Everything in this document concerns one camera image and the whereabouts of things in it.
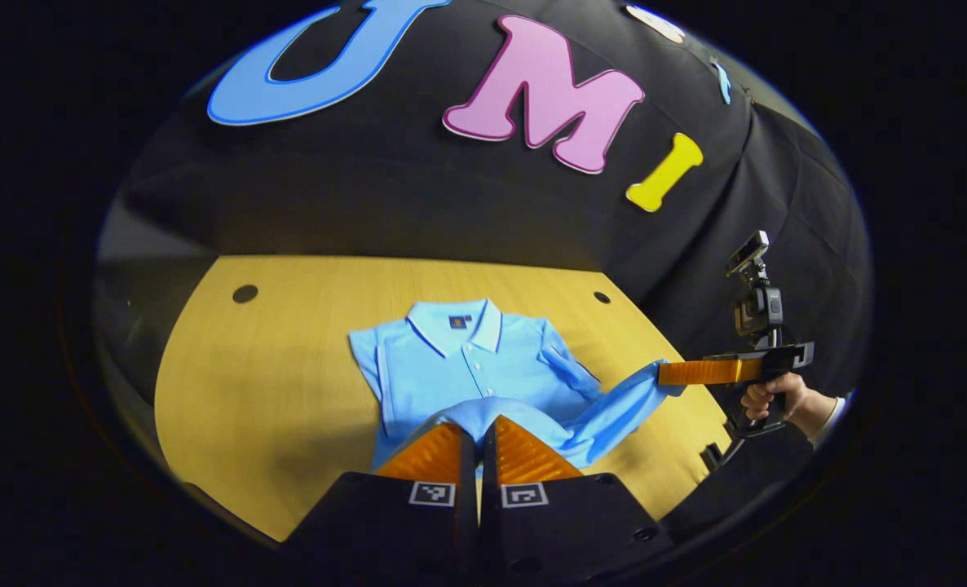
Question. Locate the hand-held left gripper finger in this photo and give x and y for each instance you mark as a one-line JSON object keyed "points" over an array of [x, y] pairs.
{"points": [[469, 473], [488, 473]]}

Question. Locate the black backdrop cloth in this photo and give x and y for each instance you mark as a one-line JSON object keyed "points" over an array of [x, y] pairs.
{"points": [[418, 196]]}

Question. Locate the light blue T-shirt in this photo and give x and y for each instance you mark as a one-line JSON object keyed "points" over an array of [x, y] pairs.
{"points": [[467, 375]]}

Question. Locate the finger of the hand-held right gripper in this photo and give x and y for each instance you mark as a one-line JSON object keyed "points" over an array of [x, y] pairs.
{"points": [[704, 372]]}

